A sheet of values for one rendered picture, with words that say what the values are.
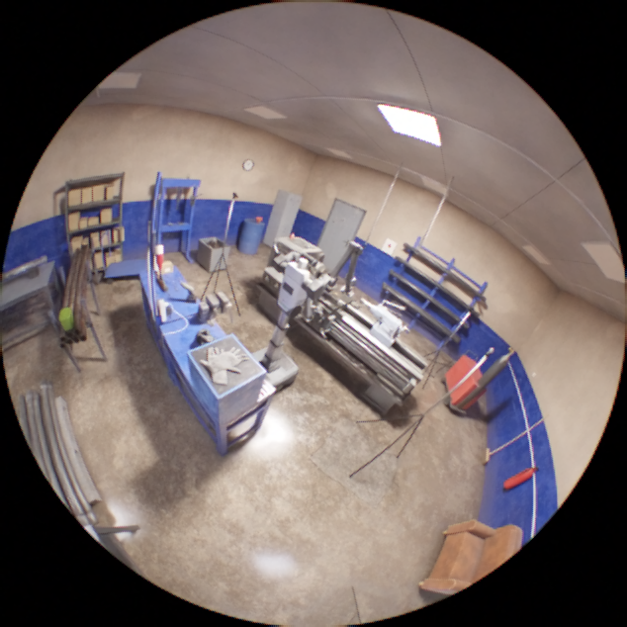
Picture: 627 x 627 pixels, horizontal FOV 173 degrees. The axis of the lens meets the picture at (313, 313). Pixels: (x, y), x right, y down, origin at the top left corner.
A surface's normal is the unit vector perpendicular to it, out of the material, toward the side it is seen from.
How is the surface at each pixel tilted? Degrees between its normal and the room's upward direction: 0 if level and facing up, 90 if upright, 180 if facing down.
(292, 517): 0
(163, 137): 90
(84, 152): 90
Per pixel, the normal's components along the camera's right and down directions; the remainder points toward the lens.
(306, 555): 0.33, -0.77
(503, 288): -0.60, 0.26
